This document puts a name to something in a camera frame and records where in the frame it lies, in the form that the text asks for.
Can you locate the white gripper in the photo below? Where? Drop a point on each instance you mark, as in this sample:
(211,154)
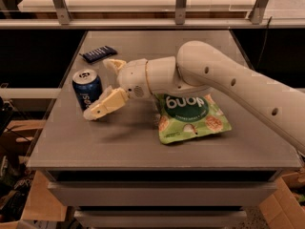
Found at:
(132,77)

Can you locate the blue pepsi can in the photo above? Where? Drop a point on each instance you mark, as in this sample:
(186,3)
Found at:
(87,87)

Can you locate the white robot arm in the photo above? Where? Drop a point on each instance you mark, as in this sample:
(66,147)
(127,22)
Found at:
(197,67)

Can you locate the dark blue snack bar wrapper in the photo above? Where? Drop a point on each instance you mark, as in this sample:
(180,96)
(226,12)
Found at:
(98,54)

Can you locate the green snack bag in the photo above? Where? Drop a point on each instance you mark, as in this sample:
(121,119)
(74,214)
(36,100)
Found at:
(184,118)

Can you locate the grey drawer cabinet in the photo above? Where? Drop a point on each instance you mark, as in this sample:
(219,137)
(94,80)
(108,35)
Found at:
(116,173)

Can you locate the cardboard sheet left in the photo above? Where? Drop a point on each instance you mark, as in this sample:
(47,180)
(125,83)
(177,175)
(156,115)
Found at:
(41,204)

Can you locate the cardboard box right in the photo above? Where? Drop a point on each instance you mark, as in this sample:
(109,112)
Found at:
(281,210)

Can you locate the metal shelf frame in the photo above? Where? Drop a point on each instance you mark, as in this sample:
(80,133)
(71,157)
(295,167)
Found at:
(152,14)

